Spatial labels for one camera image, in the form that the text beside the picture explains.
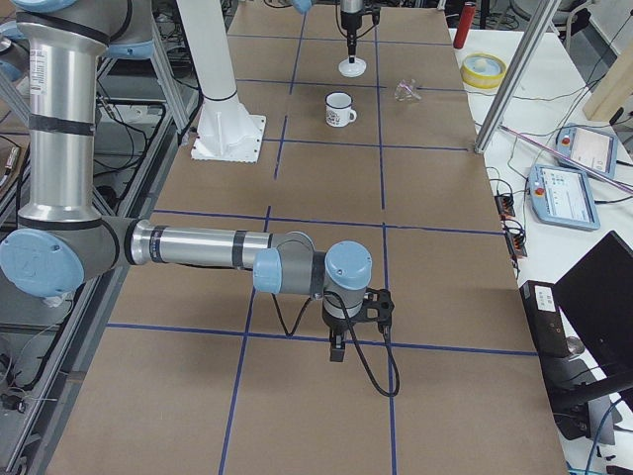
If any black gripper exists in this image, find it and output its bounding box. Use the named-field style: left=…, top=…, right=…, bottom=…
left=322, top=288, right=395, bottom=363
left=339, top=0, right=381, bottom=64

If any white enamel mug lid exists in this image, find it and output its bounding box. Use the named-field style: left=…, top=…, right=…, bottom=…
left=338, top=56, right=367, bottom=78

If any white enamel mug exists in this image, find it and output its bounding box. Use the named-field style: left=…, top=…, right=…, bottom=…
left=325, top=91, right=357, bottom=128

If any dark red cylinder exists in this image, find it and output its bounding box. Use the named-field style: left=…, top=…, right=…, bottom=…
left=453, top=1, right=477, bottom=49

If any yellow tape roll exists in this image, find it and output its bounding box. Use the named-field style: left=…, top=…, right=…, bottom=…
left=460, top=52, right=507, bottom=90

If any black laptop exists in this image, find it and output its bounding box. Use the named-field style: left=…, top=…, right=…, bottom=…
left=520, top=231, right=632, bottom=440

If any near teach pendant tablet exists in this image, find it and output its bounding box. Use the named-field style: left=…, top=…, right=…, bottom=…
left=528, top=164, right=600, bottom=231

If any teach pendant tablet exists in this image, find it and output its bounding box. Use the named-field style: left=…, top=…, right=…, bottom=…
left=556, top=124, right=617, bottom=178
left=528, top=164, right=600, bottom=231

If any far teach pendant tablet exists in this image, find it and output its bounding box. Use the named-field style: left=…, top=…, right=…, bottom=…
left=556, top=124, right=617, bottom=178

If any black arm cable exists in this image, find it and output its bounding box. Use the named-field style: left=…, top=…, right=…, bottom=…
left=270, top=289, right=401, bottom=397

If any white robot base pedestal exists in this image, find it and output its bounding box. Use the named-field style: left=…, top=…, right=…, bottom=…
left=177, top=0, right=266, bottom=163

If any aluminium frame post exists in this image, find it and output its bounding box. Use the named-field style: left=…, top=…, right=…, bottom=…
left=474, top=0, right=561, bottom=154

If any aluminium side frame rail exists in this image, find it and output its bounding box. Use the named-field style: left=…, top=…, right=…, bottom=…
left=1, top=1, right=197, bottom=474

